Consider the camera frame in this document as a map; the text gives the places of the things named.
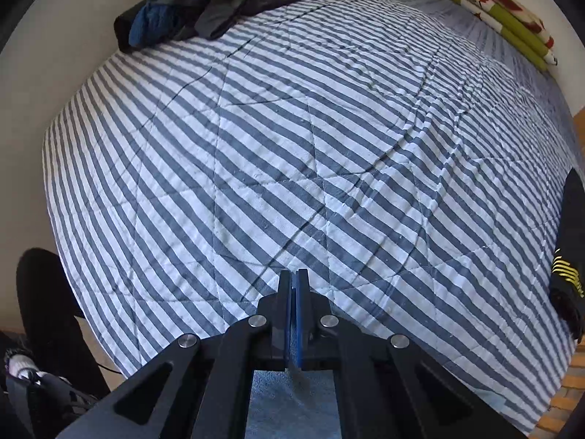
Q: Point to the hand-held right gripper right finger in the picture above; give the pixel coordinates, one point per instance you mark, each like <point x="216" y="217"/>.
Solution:
<point x="300" y="320"/>

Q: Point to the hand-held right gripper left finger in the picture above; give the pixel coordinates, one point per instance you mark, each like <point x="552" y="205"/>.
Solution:
<point x="281" y="311"/>

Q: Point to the light blue garment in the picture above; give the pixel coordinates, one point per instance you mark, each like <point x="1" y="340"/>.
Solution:
<point x="292" y="402"/>

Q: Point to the person's leg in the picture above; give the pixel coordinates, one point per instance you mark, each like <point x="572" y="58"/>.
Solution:
<point x="50" y="306"/>

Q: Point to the blue striped bed quilt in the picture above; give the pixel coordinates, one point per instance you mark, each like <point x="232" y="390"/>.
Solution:
<point x="274" y="146"/>

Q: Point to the black folded garment yellow stripes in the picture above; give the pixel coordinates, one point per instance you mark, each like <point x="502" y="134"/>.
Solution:
<point x="571" y="238"/>

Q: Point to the dark grey garment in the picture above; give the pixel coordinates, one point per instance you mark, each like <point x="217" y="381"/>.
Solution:
<point x="224" y="9"/>

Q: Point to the blue knitted garment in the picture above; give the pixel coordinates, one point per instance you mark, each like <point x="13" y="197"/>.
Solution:
<point x="155" y="18"/>

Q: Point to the blue patterned bed sheet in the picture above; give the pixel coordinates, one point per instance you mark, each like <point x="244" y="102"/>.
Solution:
<point x="457" y="23"/>

